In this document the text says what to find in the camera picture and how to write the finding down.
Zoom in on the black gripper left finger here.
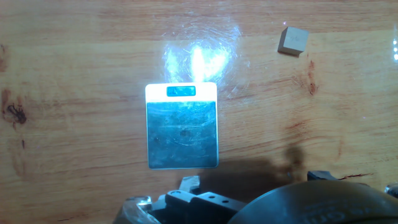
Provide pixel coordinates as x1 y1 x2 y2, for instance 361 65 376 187
113 175 248 224

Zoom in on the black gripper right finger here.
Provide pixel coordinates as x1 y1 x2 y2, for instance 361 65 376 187
307 170 398 199

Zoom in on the glossy wooden board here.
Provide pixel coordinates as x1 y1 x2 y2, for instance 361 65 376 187
0 0 398 224

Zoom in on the silver digital pocket scale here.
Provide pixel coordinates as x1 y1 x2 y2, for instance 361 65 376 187
144 82 220 170

